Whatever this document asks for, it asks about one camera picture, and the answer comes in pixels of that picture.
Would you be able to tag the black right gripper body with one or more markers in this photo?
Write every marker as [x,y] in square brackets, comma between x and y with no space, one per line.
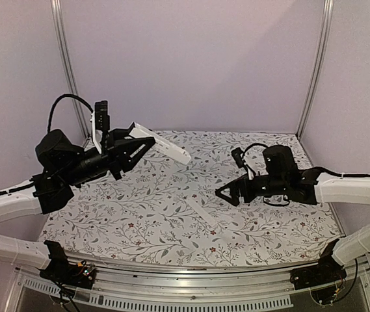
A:
[251,194]

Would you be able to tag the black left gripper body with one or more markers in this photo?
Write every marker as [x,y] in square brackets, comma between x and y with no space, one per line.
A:
[109,155]

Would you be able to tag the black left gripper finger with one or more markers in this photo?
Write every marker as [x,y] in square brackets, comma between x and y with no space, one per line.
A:
[136,148]
[120,133]

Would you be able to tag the white remote control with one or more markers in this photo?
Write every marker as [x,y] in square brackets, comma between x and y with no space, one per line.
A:
[162,145]

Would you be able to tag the white remote battery cover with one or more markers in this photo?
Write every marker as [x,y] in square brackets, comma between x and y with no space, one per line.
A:
[202,212]

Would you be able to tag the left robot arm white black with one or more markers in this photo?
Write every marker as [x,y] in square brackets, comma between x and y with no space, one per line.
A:
[65,166]

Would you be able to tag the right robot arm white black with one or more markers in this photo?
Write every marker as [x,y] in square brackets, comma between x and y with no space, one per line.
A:
[313,186]

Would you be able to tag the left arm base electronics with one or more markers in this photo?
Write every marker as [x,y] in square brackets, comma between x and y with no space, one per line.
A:
[61,271]

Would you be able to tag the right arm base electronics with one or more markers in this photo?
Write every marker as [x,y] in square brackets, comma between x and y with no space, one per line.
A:
[327,270]

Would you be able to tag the floral patterned table mat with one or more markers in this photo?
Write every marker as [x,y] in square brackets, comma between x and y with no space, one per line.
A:
[144,217]

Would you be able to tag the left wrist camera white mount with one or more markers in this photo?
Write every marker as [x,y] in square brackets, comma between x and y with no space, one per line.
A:
[100,124]

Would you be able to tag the front aluminium rail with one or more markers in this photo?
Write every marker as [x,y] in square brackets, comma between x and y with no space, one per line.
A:
[130,286]

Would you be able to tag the left aluminium frame post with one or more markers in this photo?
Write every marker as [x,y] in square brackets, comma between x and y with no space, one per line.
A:
[58,21]

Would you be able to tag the aluminium frame post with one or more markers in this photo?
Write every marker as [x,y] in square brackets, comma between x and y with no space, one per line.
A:
[58,21]
[324,33]

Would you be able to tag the right aluminium frame post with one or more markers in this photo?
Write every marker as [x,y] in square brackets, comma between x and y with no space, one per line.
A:
[324,33]

